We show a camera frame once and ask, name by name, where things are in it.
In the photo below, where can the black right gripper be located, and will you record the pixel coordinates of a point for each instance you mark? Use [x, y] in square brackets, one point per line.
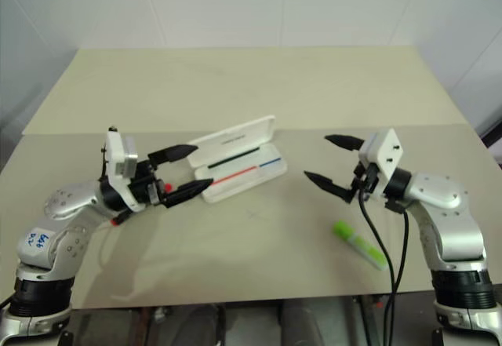
[366, 181]

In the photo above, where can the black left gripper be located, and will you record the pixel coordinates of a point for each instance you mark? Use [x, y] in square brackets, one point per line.
[141, 183]

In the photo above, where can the white plastic pencil case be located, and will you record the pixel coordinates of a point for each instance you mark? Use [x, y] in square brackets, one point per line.
[235, 138]

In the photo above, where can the green eraser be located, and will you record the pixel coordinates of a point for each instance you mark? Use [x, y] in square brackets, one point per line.
[359, 244]

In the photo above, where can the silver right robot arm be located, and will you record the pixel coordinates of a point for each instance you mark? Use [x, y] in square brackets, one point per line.
[439, 193]

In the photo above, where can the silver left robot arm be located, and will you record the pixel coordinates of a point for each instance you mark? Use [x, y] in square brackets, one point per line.
[66, 201]

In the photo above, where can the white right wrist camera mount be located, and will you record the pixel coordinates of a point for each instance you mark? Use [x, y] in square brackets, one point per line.
[388, 150]

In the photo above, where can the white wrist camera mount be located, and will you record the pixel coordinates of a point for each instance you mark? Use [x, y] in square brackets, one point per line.
[388, 150]
[115, 154]

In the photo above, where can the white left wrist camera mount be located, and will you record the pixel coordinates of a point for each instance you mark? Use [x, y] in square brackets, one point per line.
[115, 154]

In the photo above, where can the small metal table bracket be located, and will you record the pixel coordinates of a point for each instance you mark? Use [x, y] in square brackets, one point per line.
[159, 314]

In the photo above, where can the black metal frame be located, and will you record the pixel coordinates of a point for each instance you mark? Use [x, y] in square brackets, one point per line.
[492, 134]

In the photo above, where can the black table frame bar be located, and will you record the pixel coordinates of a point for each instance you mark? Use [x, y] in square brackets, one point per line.
[370, 322]

